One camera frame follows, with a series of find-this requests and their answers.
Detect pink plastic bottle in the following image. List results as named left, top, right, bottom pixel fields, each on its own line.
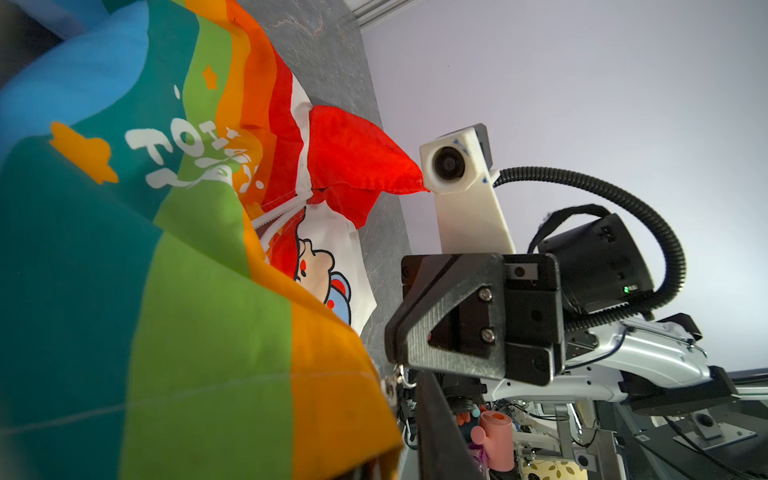
left=470, top=410, right=516, bottom=472

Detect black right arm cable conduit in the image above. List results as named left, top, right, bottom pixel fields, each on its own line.
left=493, top=166, right=688, bottom=332

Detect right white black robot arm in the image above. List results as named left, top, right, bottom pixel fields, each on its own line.
left=385, top=214, right=738, bottom=416

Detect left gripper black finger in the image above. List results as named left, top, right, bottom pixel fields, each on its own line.
left=415, top=371, right=482, bottom=480

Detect colourful rainbow kids jacket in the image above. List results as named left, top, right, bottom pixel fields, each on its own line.
left=1, top=1, right=424, bottom=479

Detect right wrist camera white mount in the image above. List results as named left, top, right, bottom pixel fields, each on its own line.
left=419, top=123, right=515, bottom=254

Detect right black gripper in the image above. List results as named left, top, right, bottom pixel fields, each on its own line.
left=384, top=253, right=565, bottom=386

